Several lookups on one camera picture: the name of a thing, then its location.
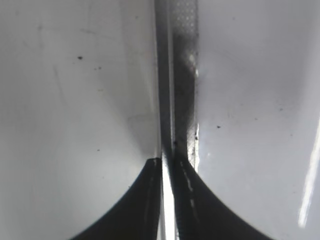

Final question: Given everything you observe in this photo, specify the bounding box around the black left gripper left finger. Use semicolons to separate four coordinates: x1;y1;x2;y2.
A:
73;158;162;240

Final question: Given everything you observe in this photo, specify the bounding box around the white whiteboard with aluminium frame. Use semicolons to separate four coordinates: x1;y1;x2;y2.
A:
155;0;320;240

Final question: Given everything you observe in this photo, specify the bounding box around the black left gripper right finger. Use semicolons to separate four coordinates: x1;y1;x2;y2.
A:
169;151;269;240

